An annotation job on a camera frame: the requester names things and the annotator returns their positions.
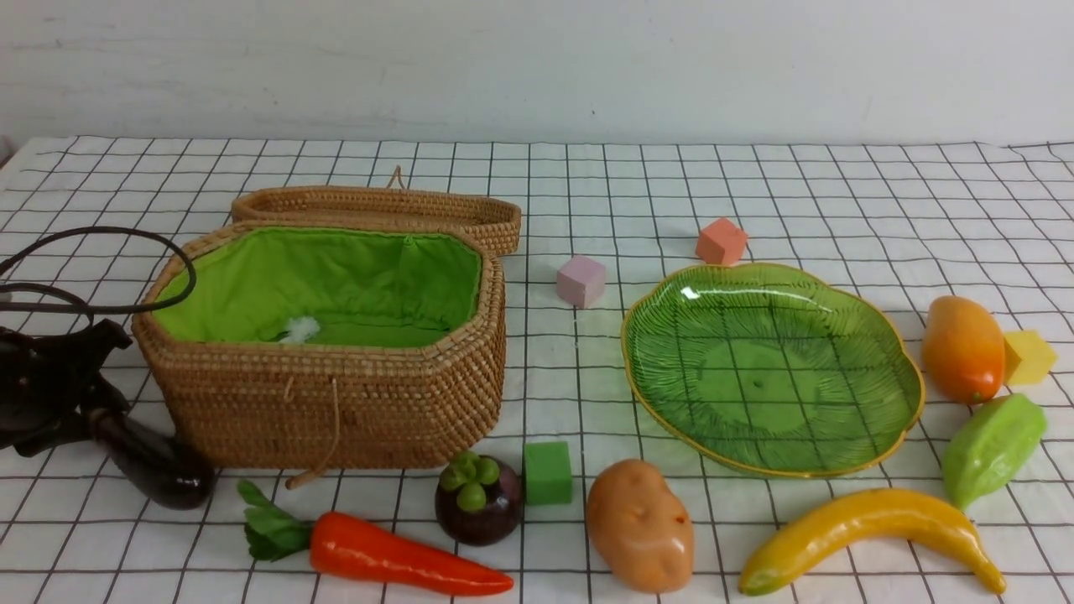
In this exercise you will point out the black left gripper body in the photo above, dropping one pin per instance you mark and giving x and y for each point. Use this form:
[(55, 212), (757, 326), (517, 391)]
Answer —
[(52, 387)]

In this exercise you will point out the dark purple eggplant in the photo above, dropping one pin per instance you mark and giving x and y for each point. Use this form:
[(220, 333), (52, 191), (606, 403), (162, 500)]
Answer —
[(169, 472)]

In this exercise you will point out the orange carrot with leaves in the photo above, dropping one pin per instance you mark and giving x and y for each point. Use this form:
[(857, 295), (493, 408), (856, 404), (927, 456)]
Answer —
[(351, 548)]

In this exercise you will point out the purple mangosteen green calyx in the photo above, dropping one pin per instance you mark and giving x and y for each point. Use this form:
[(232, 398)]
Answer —
[(479, 499)]

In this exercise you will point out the brown potato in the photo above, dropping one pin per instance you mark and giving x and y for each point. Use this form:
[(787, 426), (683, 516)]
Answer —
[(640, 528)]

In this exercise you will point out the yellow banana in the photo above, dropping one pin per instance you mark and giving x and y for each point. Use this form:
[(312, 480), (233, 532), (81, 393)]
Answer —
[(881, 513)]

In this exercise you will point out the orange yellow mango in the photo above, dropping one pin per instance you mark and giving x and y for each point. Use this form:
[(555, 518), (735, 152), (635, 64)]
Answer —
[(963, 350)]

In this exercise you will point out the light green chayote vegetable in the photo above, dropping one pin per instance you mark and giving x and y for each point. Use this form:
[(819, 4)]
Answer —
[(989, 450)]

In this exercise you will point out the woven wicker basket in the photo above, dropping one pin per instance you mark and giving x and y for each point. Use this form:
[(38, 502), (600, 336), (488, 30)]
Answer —
[(305, 345)]

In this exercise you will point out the woven wicker basket lid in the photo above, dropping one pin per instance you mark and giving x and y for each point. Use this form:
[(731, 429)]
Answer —
[(493, 223)]

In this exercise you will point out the green foam cube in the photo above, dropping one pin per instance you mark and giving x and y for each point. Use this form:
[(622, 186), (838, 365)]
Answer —
[(547, 473)]

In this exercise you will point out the pink foam cube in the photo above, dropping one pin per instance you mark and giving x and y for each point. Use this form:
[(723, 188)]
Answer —
[(581, 281)]

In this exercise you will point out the orange foam cube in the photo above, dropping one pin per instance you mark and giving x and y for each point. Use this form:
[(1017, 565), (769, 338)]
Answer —
[(722, 242)]

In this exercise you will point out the white checkered tablecloth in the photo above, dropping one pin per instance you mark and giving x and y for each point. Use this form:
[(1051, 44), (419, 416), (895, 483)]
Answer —
[(899, 226)]

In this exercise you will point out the green leaf-shaped glass plate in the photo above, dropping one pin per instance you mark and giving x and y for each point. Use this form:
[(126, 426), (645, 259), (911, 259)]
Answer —
[(769, 371)]

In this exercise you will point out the yellow foam cube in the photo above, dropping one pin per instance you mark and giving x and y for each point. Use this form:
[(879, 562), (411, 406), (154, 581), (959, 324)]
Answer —
[(1029, 358)]

